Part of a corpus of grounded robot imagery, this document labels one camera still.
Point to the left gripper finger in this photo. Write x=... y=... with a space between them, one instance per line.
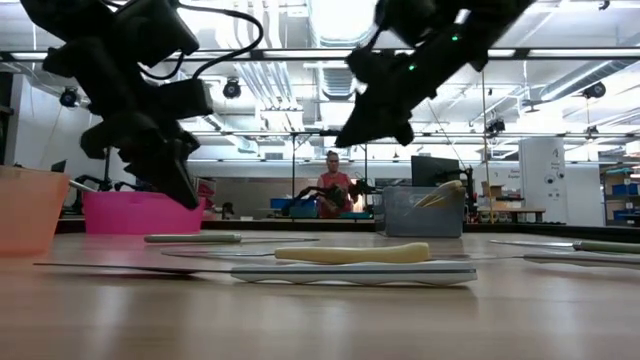
x=160 y=160

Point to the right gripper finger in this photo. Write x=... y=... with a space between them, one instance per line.
x=380 y=115

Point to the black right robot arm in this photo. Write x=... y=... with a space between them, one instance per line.
x=500 y=15

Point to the black distant robot arm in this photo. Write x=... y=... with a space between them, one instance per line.
x=362 y=187
x=310 y=192

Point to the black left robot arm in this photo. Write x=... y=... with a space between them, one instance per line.
x=150 y=30

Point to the pink-red plastic bin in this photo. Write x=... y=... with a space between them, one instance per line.
x=115 y=215

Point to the black monitor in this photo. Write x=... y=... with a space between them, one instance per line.
x=430 y=170
x=59 y=166

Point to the person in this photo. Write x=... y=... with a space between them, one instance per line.
x=335 y=187

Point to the grey translucent plastic bin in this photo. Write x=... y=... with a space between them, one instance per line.
x=400 y=220

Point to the cardboard box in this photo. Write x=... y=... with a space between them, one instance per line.
x=492 y=190

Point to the orange plastic bin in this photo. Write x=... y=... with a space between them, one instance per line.
x=30 y=210

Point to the blue white patterned fork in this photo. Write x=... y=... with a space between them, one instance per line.
x=350 y=274

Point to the storage shelf with blue bins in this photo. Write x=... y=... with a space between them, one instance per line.
x=620 y=200

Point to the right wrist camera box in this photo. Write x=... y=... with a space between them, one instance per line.
x=370 y=65

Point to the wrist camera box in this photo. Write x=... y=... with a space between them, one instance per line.
x=187 y=99
x=370 y=65

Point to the black ceiling camera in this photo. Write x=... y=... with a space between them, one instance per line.
x=232 y=90
x=594 y=90
x=496 y=127
x=69 y=97

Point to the silver ventilation duct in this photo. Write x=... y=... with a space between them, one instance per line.
x=340 y=80

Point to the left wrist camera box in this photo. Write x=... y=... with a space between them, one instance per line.
x=187 y=99

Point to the black overhead frame beam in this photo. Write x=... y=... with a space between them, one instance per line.
x=522 y=53

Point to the black distant workstation frame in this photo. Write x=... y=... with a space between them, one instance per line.
x=293 y=150

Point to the black vertical post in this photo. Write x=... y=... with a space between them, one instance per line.
x=5 y=135

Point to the black aluminium table frame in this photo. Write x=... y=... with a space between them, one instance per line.
x=300 y=226

